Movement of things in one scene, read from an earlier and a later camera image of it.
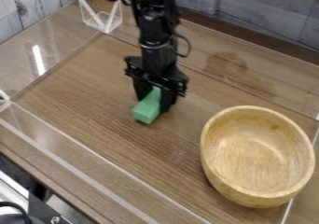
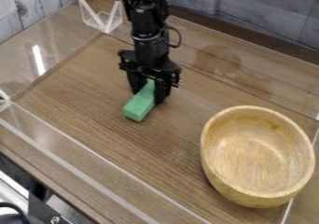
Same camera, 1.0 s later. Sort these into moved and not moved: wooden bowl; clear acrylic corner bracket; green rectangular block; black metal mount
Moved: green rectangular block
Not moved: clear acrylic corner bracket; black metal mount; wooden bowl
